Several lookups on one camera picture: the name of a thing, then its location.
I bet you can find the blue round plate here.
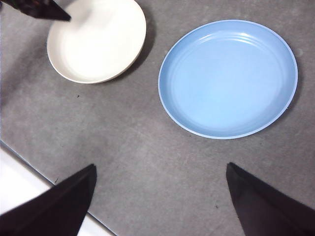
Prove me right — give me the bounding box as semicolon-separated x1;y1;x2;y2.
157;19;299;140

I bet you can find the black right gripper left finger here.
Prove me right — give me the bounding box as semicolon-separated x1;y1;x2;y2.
0;164;97;236

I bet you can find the white round plate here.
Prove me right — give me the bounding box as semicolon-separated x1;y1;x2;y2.
46;0;147;84

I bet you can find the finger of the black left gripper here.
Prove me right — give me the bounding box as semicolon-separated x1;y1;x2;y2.
4;0;71;22

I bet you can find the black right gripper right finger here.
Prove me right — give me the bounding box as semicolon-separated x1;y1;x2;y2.
226;162;315;236

